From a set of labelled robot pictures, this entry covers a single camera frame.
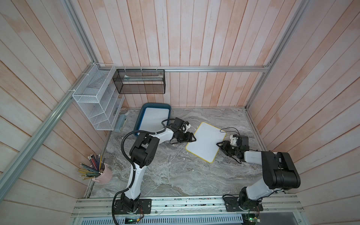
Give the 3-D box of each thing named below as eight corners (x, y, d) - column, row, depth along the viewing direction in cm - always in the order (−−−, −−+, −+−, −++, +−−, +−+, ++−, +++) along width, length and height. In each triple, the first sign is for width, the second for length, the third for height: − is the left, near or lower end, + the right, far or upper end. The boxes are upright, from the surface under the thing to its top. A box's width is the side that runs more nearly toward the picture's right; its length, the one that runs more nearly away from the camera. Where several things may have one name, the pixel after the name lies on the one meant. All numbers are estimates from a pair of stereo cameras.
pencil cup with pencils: (90, 184, 82) (75, 176, 70) (97, 165, 90) (85, 154, 78) (110, 184, 83) (98, 176, 70) (115, 165, 90) (106, 154, 78)
